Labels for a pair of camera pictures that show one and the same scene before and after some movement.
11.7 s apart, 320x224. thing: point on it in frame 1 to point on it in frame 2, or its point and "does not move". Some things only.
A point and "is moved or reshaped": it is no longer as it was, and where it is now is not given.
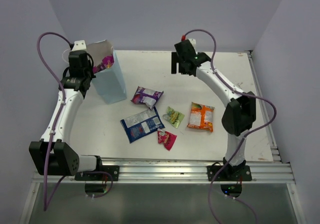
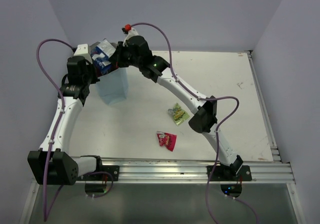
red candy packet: x=166 y=138 does not move
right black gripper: x=174 y=59 to x=116 y=60
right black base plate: x=229 y=173 does not move
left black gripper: x=91 y=73 does not move
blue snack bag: x=142 y=124 to x=100 y=54
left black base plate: x=113 y=170 does not move
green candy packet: x=174 y=117 is moved or reshaped
